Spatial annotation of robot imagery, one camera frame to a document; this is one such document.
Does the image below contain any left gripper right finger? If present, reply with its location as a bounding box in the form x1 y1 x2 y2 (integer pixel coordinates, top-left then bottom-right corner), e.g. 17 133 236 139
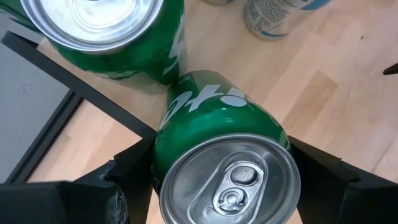
286 135 398 224

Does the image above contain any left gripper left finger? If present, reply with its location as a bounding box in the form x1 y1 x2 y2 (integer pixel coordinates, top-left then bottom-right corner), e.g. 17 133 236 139
0 136 156 224

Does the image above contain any green Sprite can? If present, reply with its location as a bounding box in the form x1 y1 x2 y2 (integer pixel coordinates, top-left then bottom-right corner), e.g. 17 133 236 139
0 0 187 86
151 70 302 224

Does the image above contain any blue silver Red Bull can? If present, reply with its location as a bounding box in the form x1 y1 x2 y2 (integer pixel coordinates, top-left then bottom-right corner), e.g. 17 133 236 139
243 0 333 41

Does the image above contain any wooden shelf black frame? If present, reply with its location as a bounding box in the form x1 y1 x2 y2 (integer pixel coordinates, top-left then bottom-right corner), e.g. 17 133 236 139
1 0 398 224

